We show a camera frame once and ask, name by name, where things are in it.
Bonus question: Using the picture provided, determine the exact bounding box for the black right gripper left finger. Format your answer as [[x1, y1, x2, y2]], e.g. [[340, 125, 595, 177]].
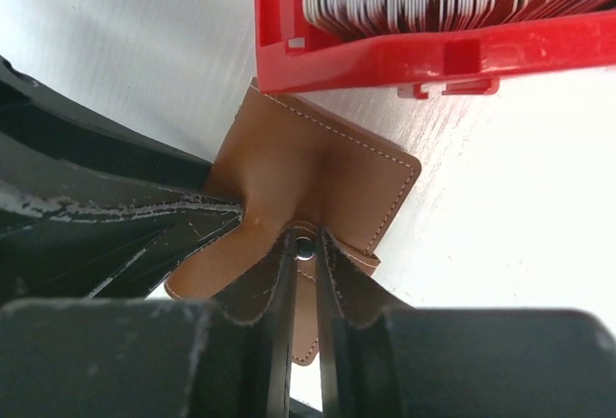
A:
[[1, 231, 295, 417]]

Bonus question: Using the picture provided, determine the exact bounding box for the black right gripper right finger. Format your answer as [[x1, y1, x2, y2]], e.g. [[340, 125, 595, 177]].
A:
[[316, 229, 615, 417]]

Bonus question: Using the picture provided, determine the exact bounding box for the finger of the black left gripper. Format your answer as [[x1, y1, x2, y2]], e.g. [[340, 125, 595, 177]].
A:
[[1, 58, 212, 191], [1, 147, 243, 303]]

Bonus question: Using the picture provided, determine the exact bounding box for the brown leather card holder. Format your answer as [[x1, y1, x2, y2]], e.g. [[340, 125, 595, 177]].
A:
[[163, 76, 423, 366]]

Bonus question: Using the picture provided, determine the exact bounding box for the red plastic card tray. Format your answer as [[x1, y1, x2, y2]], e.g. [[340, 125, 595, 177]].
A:
[[254, 0, 615, 99]]

